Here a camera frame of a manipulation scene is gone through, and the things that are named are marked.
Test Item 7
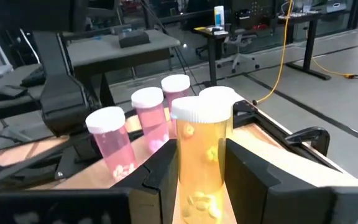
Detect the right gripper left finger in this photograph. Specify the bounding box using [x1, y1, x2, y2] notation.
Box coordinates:
[112, 138, 179, 224]

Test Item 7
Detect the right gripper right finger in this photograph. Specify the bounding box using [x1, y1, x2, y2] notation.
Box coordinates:
[224, 139, 334, 224]

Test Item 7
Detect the pale green pill bottle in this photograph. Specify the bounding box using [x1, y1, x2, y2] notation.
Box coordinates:
[170, 95, 233, 224]

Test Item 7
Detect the pink medicine bottle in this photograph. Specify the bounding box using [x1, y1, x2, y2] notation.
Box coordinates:
[85, 106, 138, 183]
[160, 73, 191, 139]
[131, 86, 170, 155]

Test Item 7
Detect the yellow medicine bottle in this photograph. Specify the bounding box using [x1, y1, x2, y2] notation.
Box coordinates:
[198, 85, 236, 139]

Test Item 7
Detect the wooden shelf with black legs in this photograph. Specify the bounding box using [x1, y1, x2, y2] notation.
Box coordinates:
[26, 102, 358, 224]

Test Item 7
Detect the black table clamp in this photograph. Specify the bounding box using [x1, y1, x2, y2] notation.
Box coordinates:
[283, 126, 331, 157]

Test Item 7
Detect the grey desk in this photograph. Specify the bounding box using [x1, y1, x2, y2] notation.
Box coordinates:
[63, 29, 181, 83]
[0, 63, 48, 124]

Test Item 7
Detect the grey office chair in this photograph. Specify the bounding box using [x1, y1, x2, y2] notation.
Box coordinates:
[215, 29, 260, 75]

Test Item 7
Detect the black box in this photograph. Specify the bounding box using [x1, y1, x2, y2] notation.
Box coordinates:
[117, 29, 152, 49]

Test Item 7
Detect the black standing desk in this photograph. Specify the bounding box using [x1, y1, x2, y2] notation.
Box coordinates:
[193, 25, 231, 88]
[277, 11, 333, 82]

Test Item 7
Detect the black computer mouse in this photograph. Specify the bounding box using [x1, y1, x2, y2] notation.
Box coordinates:
[0, 84, 29, 103]

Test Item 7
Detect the yellow cable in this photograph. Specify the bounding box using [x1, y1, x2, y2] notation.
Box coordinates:
[252, 0, 357, 106]

